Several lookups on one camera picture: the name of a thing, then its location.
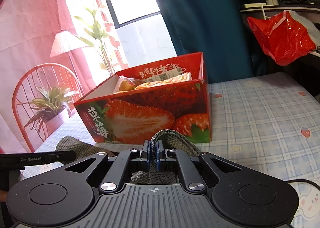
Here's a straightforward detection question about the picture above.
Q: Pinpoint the grey knitted cloth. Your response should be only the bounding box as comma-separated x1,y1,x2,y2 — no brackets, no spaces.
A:
55,130,200,185

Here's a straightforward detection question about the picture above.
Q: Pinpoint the person left hand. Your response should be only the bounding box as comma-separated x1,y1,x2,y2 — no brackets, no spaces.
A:
0,190,8,202

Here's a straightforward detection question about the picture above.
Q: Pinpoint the red strawberry cardboard box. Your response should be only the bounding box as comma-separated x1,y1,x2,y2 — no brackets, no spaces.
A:
75,52,212,144

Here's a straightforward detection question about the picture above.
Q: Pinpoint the plaid strawberry tablecloth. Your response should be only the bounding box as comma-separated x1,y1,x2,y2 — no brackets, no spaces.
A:
35,72,320,228

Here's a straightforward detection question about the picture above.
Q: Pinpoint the red plastic bag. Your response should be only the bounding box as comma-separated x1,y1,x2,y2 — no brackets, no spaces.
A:
247,10,319,66

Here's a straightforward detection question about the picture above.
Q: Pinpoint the teal curtain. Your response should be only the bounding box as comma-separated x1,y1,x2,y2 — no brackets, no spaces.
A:
156,0,253,83

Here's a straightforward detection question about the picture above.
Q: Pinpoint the yellow sticky note pad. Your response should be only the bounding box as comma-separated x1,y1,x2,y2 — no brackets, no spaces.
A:
243,3,264,8

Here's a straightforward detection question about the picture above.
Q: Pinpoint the white wire rack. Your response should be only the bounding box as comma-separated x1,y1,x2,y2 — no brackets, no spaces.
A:
255,6,319,66

